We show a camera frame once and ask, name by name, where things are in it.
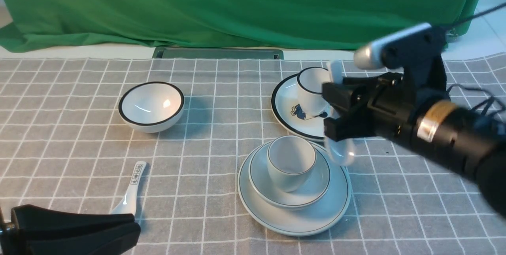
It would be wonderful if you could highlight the plain white cup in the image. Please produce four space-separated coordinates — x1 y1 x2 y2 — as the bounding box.
267 136 317 192

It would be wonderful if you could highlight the grey checked tablecloth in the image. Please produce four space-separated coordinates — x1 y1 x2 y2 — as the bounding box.
0 59 505 255

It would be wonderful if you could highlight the metal binder clip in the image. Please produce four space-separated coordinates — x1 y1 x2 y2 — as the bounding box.
446 28 459 43

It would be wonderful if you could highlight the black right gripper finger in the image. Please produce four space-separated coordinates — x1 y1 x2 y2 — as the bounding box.
322 76 380 111
323 109 380 142

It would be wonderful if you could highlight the green backdrop cloth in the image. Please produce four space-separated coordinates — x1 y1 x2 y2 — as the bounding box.
1 0 478 53

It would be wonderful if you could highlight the grey-rimmed white plate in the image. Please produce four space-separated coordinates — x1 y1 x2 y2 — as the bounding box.
237 143 352 237

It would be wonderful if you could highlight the black-rimmed white bowl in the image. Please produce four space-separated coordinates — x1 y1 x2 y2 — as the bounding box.
119 81 185 134

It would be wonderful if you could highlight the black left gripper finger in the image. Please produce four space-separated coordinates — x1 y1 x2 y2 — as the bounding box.
11 204 134 232
26 223 141 255

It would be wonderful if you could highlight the black-rimmed cartoon plate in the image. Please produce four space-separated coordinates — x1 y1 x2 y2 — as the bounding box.
271 74 330 143

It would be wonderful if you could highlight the plain white spoon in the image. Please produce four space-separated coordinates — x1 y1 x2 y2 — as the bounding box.
324 60 355 167

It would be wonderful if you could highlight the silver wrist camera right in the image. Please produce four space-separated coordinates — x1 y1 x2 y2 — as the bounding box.
353 23 446 70

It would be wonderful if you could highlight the grey-rimmed white bowl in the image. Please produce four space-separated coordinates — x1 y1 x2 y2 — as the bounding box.
246 142 330 210

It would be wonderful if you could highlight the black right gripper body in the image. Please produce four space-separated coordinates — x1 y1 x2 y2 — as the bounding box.
368 72 429 145

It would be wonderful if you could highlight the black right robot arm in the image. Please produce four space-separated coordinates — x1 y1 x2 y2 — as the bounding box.
322 72 506 217

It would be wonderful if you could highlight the white spoon with characters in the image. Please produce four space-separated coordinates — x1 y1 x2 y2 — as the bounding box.
110 161 147 216

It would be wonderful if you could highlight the black-rimmed white cup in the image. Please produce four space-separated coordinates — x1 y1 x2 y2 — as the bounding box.
296 66 330 117

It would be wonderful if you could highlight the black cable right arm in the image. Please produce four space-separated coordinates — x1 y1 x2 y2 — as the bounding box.
445 4 506 119

